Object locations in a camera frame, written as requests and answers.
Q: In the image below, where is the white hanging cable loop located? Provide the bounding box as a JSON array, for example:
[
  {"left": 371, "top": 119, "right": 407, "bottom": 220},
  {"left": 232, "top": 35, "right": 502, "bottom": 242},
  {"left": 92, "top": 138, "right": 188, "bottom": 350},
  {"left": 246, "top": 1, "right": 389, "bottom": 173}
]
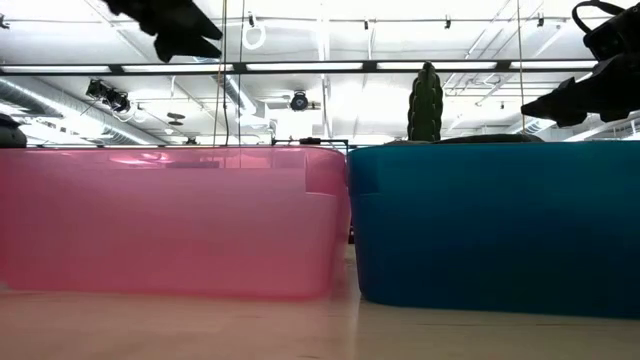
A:
[{"left": 241, "top": 12, "right": 268, "bottom": 52}]

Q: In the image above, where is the red plastic bin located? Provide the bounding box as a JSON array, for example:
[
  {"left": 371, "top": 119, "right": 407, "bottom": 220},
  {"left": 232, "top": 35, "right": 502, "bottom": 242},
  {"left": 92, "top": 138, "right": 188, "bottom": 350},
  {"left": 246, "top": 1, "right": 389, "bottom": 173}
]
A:
[{"left": 0, "top": 144, "right": 352, "bottom": 302}]

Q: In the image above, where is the black overhead rig bar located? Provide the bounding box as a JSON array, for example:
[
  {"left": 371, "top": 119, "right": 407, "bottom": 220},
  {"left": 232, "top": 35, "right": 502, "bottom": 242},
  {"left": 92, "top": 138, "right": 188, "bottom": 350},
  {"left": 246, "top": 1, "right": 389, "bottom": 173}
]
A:
[{"left": 0, "top": 59, "right": 601, "bottom": 77}]

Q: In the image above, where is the black rig-mounted camera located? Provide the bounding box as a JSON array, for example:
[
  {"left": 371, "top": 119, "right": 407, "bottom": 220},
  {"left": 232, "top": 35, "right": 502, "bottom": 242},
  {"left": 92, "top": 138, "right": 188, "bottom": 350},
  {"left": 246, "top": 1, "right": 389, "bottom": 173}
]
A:
[{"left": 83, "top": 78, "right": 133, "bottom": 115}]

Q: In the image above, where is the green cactus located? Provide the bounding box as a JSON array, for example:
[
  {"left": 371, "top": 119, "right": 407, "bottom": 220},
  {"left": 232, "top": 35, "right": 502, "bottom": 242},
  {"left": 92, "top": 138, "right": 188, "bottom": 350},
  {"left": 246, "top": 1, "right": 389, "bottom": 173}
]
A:
[{"left": 406, "top": 60, "right": 445, "bottom": 143}]

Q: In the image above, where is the black aluminium table frame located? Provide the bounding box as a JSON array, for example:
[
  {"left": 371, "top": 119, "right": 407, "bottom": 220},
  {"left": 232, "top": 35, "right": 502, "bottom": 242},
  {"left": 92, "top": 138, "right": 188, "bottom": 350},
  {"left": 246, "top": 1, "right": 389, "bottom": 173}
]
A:
[{"left": 271, "top": 135, "right": 351, "bottom": 152}]

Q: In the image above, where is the round black ceiling device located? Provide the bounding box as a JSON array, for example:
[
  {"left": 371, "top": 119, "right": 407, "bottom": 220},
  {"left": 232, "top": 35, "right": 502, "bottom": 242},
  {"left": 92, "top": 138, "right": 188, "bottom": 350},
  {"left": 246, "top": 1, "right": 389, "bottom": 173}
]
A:
[{"left": 288, "top": 90, "right": 311, "bottom": 113}]

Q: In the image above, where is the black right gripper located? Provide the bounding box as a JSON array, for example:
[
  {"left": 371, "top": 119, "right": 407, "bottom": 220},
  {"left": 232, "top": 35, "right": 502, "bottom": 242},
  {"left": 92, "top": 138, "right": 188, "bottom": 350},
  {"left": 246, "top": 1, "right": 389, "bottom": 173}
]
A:
[{"left": 519, "top": 3, "right": 640, "bottom": 129}]

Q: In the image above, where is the blue plastic bin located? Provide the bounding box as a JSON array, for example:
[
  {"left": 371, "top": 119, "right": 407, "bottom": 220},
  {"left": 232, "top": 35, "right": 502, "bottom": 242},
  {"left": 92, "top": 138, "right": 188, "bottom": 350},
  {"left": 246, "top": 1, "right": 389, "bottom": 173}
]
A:
[{"left": 346, "top": 140, "right": 640, "bottom": 321}]

